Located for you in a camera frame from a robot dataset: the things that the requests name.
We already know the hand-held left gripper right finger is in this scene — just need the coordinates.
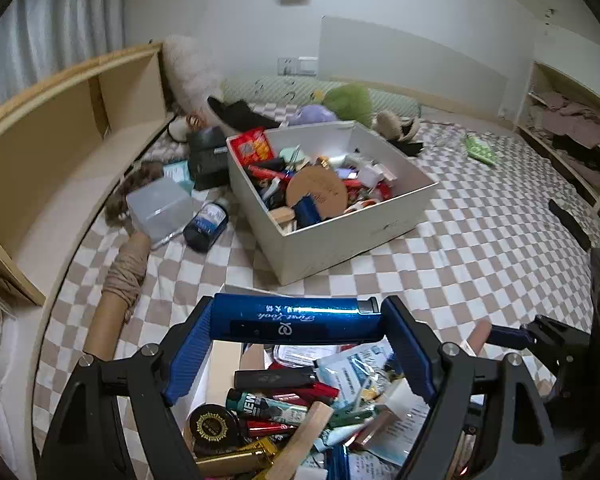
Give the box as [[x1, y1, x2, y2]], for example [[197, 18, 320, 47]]
[[380, 295, 563, 480]]

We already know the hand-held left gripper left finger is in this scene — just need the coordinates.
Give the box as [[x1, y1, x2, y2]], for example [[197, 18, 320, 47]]
[[37, 296, 216, 480]]

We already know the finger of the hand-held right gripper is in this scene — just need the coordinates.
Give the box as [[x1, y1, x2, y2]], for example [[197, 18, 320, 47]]
[[485, 315, 590, 377]]

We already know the shallow white cardboard tray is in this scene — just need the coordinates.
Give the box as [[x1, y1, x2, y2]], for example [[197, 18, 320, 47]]
[[180, 285, 486, 480]]

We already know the shiny blue pen case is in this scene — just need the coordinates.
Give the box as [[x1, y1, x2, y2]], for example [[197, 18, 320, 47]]
[[207, 292, 381, 346]]

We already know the deep white storage box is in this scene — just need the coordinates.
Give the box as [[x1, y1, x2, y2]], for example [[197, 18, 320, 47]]
[[226, 121, 440, 285]]

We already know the face mask packet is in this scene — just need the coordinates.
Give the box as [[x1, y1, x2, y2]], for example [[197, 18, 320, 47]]
[[317, 342, 396, 401]]

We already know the black jar with gold label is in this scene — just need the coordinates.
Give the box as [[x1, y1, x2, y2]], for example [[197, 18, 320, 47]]
[[187, 404, 241, 453]]

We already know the white printed paper packet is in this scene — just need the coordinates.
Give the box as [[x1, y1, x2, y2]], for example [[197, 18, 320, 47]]
[[367, 400, 433, 466]]

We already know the checked bed sheet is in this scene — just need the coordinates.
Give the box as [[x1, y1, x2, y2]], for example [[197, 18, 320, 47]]
[[30, 102, 600, 480]]

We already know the cardboard tube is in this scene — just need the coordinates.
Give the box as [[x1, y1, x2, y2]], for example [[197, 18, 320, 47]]
[[82, 232, 153, 361]]

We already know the green printed tube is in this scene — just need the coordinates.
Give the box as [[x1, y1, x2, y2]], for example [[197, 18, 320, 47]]
[[225, 389, 308, 423]]

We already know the beige twine bundle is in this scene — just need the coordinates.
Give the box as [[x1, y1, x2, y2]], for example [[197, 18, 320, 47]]
[[102, 252, 148, 321]]

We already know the clear plastic case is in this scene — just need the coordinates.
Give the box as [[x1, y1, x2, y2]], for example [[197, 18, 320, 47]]
[[272, 344, 351, 361]]

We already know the red lighter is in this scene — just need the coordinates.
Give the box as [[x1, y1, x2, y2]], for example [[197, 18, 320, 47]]
[[260, 382, 341, 403]]

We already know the yellow printed lighter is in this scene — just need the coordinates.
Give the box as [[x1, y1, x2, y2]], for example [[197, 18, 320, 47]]
[[195, 437, 276, 476]]

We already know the black flat object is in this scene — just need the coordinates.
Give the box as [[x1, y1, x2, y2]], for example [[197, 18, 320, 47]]
[[548, 199, 593, 252]]

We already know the dark blue bottle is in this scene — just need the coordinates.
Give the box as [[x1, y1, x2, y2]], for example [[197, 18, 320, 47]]
[[182, 197, 231, 253]]

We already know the pale wooden block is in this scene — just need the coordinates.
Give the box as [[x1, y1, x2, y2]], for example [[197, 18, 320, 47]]
[[265, 402, 335, 480]]

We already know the translucent plastic box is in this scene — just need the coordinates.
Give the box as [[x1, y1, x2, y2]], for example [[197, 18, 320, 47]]
[[126, 177, 201, 241]]

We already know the brown furry bundle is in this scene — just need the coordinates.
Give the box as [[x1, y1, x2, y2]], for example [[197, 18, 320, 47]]
[[105, 162, 166, 226]]

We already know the teal packet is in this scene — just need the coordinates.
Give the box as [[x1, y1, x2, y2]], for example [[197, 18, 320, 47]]
[[162, 160, 196, 195]]

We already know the green patterned packet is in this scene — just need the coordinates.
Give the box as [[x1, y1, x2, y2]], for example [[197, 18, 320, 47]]
[[464, 132, 497, 166]]

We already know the black pouch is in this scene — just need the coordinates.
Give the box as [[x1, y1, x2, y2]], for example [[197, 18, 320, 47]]
[[187, 127, 229, 191]]

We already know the pile of clothes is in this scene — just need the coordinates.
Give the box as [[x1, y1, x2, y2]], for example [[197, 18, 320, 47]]
[[527, 91, 600, 186]]

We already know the red snack packet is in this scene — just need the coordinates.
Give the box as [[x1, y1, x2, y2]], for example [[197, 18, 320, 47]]
[[230, 127, 273, 163]]

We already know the beige plush toy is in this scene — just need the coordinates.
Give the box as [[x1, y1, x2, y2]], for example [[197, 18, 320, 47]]
[[376, 111, 425, 143]]

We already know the long wooden shelf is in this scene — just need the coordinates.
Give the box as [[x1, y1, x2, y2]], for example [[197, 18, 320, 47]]
[[0, 42, 177, 306]]

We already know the black cloth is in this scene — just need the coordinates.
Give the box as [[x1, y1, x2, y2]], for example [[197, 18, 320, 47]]
[[207, 96, 281, 131]]

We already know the wooden open cabinet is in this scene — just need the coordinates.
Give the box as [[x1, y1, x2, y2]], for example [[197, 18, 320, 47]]
[[515, 60, 600, 213]]

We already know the green plush toy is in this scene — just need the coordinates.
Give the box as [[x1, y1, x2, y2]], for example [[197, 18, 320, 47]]
[[314, 84, 376, 128]]

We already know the purple plush toy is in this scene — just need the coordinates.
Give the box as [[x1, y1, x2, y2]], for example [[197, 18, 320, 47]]
[[290, 105, 340, 126]]

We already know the green dotted bolster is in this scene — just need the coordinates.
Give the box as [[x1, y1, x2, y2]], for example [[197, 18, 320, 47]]
[[221, 77, 422, 117]]

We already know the white fluffy plush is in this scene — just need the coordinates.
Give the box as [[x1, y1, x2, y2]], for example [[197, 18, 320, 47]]
[[162, 35, 226, 113]]

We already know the white headboard panel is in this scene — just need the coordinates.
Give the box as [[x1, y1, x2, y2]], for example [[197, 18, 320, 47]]
[[320, 15, 511, 93]]

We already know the grey curtain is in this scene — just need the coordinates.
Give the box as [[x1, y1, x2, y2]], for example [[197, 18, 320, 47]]
[[0, 0, 126, 111]]

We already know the wall socket plate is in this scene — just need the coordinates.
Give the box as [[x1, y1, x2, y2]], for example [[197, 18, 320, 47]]
[[277, 57, 318, 77]]

